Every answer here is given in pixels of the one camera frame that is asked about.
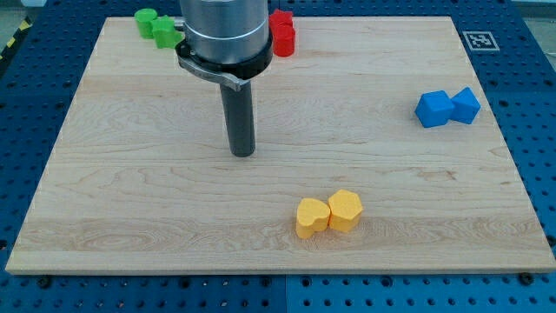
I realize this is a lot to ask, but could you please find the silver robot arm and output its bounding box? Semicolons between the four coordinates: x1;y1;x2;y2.
179;0;270;64

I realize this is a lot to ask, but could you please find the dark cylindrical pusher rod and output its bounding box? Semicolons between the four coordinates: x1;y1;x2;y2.
220;82;255;157

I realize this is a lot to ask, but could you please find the yellow heart block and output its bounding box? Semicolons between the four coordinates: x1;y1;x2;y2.
295;197;331;239

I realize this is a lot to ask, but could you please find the yellow hexagon block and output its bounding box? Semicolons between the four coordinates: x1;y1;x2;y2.
328;190;363;232

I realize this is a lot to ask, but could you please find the black and silver clamp flange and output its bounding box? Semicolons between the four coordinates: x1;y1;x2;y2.
175;36;274;91

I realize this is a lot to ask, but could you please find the red cylinder block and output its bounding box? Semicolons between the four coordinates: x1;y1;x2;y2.
272;24;296;57

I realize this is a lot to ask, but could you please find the red star block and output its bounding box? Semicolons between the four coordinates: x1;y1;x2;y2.
268;9;294;30

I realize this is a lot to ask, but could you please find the wooden board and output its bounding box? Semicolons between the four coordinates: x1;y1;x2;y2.
6;17;555;276

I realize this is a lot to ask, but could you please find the blue cube block left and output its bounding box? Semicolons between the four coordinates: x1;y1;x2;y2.
414;90;454;128

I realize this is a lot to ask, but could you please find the blue cube block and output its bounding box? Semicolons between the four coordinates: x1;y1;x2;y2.
414;90;454;128
450;87;481;124

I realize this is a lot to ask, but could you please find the green star block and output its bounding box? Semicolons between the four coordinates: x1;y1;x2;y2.
150;16;183;49

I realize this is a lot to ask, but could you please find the green cylinder block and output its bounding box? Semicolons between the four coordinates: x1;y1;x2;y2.
134;8;158;39

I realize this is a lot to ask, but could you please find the blue cube block right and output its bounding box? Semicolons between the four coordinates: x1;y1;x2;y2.
450;87;481;124

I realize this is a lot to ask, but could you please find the white fiducial marker tag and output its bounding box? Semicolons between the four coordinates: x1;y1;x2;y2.
462;30;500;52

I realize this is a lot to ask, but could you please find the black yellow hazard tape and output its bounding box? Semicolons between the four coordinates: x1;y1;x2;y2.
1;17;33;63

